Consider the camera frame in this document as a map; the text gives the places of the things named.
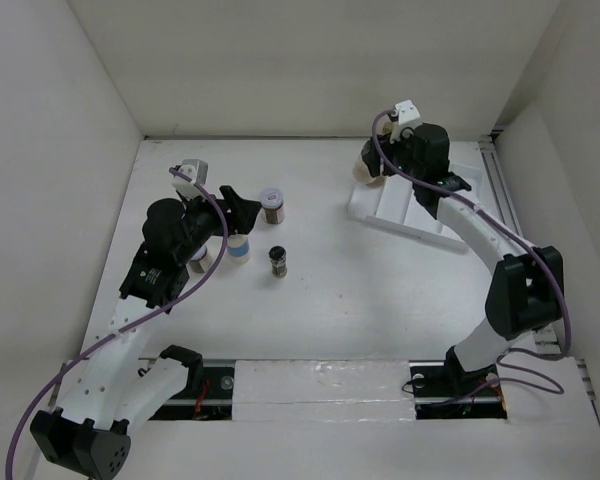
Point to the white lid spice jar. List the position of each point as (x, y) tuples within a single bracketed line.
[(272, 203)]

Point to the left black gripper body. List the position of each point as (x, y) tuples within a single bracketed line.
[(204, 221)]

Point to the white divided tray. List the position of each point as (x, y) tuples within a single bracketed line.
[(390, 205)]

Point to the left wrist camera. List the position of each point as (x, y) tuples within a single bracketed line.
[(189, 173)]

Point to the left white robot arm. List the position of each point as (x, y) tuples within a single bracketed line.
[(89, 431)]

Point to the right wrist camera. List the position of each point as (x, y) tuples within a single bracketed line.
[(405, 119)]

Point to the black grinder cap jar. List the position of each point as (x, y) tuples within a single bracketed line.
[(361, 175)]

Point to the small black cap jar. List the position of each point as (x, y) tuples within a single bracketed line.
[(277, 258)]

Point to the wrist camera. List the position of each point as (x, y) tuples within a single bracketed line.
[(405, 119), (189, 173)]

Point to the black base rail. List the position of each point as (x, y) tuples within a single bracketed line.
[(339, 391)]

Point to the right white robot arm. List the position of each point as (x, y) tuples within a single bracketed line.
[(526, 292)]

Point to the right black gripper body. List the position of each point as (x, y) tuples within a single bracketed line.
[(400, 155)]

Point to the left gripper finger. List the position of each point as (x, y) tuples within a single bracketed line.
[(238, 224), (235, 206)]

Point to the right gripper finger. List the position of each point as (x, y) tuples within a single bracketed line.
[(369, 150), (377, 167)]

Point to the blue label white bottle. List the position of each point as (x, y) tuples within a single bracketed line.
[(238, 248)]

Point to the silver lid jar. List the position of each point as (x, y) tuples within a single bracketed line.
[(201, 261)]

